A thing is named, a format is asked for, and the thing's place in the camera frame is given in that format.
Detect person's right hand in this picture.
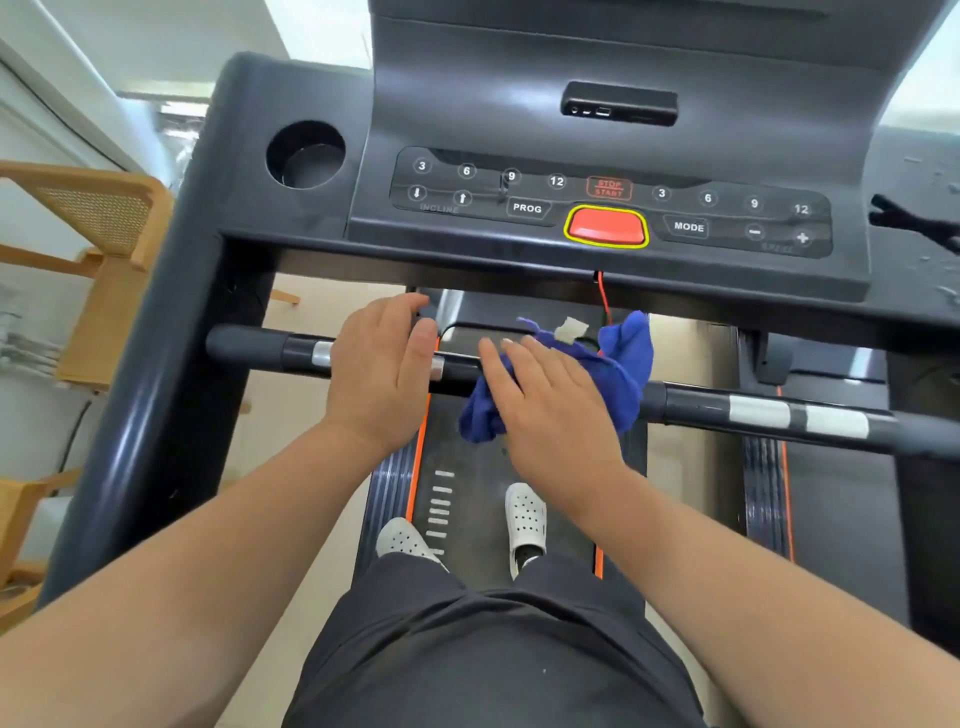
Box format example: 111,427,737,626
478,335,631,520

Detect person's left hand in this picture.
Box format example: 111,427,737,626
322,292,440,460

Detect blue cleaning cloth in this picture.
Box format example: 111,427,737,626
458,309,655,444

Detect person's left forearm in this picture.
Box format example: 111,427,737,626
0,419,376,728

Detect person's right forearm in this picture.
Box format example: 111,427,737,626
573,464,960,728

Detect person's right white clog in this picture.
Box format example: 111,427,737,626
503,482,549,580

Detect person's white clog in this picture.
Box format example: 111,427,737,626
503,482,549,580
374,517,449,575

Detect person's left white clog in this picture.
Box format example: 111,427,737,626
374,517,449,575

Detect person's black shorts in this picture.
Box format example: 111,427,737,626
283,551,706,728

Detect neighbouring black treadmill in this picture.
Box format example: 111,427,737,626
738,329,913,624

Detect wooden rattan chair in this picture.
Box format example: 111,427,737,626
0,159,301,391

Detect metal window track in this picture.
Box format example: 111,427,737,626
116,89,211,163

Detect white pipe manifold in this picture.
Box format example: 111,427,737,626
0,288,65,388

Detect wooden table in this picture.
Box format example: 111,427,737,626
0,468,84,635

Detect black cable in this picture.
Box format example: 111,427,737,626
56,397,95,481

